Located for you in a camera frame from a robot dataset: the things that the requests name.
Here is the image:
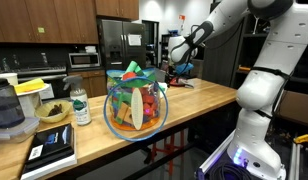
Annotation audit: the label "white cloth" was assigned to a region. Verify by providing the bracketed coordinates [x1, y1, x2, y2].
[158, 82, 169, 94]

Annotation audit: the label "yellow-green bowl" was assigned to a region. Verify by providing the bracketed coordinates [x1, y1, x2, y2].
[34, 100, 74, 125]

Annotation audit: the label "stainless steel refrigerator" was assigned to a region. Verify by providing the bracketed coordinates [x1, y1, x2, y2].
[97, 18, 148, 72]

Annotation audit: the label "black coiled cables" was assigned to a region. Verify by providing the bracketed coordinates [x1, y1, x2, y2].
[208, 161, 253, 180]

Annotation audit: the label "grey crumpled cloth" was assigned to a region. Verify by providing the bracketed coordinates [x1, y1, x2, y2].
[182, 79, 196, 90]

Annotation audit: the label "white paper sheet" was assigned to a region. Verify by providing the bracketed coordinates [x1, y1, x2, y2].
[127, 34, 142, 47]

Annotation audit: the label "black stove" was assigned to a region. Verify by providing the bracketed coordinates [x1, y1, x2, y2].
[13, 65, 71, 100]

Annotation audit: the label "red plate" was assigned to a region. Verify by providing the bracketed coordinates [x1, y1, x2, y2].
[168, 78, 187, 88]

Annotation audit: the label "white spray bottle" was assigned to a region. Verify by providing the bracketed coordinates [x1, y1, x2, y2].
[62, 75, 93, 127]

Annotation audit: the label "white cup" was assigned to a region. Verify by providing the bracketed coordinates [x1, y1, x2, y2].
[0, 73, 20, 87]

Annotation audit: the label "clear bag of colourful blocks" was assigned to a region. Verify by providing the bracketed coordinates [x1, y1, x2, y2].
[103, 66, 169, 143]

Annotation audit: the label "silver microwave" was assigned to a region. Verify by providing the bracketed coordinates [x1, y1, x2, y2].
[68, 52, 102, 70]

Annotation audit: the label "brown wooden base cabinet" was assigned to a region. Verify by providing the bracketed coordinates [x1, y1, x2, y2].
[67, 69, 108, 99]

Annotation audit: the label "dark translucent jar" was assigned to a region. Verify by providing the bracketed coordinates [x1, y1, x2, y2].
[0, 77, 26, 130]

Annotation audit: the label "white tub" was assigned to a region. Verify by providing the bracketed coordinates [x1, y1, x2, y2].
[17, 92, 42, 119]

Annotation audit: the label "yellow sponge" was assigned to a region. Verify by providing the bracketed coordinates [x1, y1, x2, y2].
[13, 78, 46, 95]

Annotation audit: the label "red stool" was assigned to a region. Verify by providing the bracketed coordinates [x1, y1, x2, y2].
[150, 129, 187, 177]

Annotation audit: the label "black book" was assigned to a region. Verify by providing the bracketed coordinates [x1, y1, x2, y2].
[22, 123, 76, 174]

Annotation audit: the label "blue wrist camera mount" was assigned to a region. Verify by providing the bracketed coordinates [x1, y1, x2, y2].
[175, 62, 195, 75]

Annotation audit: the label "brown wooden wall cabinets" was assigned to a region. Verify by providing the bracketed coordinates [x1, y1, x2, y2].
[0, 0, 140, 45]

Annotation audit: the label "white plate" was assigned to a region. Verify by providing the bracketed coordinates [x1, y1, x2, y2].
[15, 83, 51, 98]

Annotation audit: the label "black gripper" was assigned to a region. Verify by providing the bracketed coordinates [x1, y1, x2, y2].
[170, 63, 188, 86]

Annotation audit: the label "white box on microwave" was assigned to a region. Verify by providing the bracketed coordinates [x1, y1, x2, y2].
[84, 45, 98, 54]

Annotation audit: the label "green block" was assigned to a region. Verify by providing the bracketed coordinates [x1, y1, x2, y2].
[124, 60, 139, 75]

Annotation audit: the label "clear plastic lidded container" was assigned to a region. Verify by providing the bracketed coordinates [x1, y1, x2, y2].
[0, 117, 41, 145]

